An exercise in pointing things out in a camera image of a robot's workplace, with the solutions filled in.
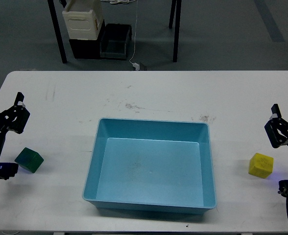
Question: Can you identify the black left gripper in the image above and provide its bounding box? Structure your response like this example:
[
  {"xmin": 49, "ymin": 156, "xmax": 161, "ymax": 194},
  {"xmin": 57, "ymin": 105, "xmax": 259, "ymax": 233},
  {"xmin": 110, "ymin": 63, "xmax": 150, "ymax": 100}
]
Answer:
[{"xmin": 0, "ymin": 92, "xmax": 30, "ymax": 180}]

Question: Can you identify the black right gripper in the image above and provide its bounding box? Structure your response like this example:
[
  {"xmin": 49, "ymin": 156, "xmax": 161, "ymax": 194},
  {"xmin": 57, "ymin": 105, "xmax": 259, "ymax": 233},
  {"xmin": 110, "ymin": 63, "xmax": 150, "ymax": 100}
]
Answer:
[{"xmin": 264, "ymin": 104, "xmax": 288, "ymax": 198}]

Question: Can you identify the yellow block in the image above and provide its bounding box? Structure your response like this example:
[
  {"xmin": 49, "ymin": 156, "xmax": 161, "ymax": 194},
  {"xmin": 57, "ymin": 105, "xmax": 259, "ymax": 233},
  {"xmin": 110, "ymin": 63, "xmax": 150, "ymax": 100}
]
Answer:
[{"xmin": 248, "ymin": 153, "xmax": 274, "ymax": 179}]

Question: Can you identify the green block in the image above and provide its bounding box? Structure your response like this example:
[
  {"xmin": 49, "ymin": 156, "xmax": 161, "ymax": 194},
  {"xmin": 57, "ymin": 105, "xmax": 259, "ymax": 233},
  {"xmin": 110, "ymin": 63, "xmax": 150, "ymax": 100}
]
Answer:
[{"xmin": 14, "ymin": 147, "xmax": 44, "ymax": 173}]

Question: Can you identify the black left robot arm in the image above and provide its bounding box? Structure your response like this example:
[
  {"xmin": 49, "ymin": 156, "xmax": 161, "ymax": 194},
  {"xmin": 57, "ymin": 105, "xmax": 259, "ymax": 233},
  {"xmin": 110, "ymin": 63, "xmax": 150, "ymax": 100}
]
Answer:
[{"xmin": 0, "ymin": 92, "xmax": 30, "ymax": 180}]

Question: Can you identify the light blue plastic box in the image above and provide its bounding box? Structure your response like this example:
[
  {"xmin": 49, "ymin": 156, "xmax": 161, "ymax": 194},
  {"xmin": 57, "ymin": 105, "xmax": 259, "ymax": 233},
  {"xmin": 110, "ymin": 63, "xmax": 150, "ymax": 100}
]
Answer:
[{"xmin": 82, "ymin": 118, "xmax": 217, "ymax": 214}]

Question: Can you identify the black crate under container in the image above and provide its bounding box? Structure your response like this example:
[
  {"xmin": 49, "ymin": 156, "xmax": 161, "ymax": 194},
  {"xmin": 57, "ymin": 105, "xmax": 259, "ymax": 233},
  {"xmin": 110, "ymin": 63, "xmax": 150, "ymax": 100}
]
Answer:
[{"xmin": 69, "ymin": 21, "xmax": 105, "ymax": 59}]

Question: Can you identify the black storage bin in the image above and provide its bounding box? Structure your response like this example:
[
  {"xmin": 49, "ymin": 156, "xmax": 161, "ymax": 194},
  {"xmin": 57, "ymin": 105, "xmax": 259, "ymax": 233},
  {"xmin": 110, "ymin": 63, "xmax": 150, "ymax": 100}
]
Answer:
[{"xmin": 100, "ymin": 23, "xmax": 132, "ymax": 60}]

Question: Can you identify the cream plastic container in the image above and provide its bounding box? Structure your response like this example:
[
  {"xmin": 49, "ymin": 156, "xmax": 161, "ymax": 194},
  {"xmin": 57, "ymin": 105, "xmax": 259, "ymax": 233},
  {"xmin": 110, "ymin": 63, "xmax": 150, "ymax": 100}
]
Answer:
[{"xmin": 62, "ymin": 0, "xmax": 104, "ymax": 40}]

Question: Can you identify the black left table leg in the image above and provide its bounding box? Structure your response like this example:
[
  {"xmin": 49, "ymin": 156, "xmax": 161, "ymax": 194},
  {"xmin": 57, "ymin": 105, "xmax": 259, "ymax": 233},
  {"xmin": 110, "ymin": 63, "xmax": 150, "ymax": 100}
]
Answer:
[{"xmin": 47, "ymin": 0, "xmax": 67, "ymax": 64}]

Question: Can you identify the black table leg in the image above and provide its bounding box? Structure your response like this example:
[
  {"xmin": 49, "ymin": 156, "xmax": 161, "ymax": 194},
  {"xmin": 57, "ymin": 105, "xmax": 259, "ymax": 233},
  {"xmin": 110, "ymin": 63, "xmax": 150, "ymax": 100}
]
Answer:
[
  {"xmin": 47, "ymin": 0, "xmax": 67, "ymax": 64},
  {"xmin": 172, "ymin": 0, "xmax": 182, "ymax": 62},
  {"xmin": 168, "ymin": 0, "xmax": 177, "ymax": 29}
]

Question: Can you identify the white power adapter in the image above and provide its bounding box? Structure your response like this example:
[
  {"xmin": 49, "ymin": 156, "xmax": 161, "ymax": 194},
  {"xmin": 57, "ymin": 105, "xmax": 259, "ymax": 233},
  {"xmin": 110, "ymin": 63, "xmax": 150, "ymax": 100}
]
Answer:
[{"xmin": 132, "ymin": 63, "xmax": 141, "ymax": 71}]

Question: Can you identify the black right table leg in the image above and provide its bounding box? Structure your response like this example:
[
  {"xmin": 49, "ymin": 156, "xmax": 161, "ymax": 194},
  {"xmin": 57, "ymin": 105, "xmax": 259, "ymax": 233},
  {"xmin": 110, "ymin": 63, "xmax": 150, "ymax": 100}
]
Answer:
[{"xmin": 172, "ymin": 0, "xmax": 182, "ymax": 62}]

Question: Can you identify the black rear table leg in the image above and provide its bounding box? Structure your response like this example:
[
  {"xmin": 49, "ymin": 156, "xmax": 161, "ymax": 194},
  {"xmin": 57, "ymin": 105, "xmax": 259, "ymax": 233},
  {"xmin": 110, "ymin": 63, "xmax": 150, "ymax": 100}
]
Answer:
[{"xmin": 168, "ymin": 0, "xmax": 177, "ymax": 29}]

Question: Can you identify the white cable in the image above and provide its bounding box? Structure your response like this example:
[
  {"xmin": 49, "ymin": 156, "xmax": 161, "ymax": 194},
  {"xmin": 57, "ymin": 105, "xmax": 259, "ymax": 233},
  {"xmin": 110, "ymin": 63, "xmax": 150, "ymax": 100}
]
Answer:
[{"xmin": 100, "ymin": 0, "xmax": 139, "ymax": 65}]

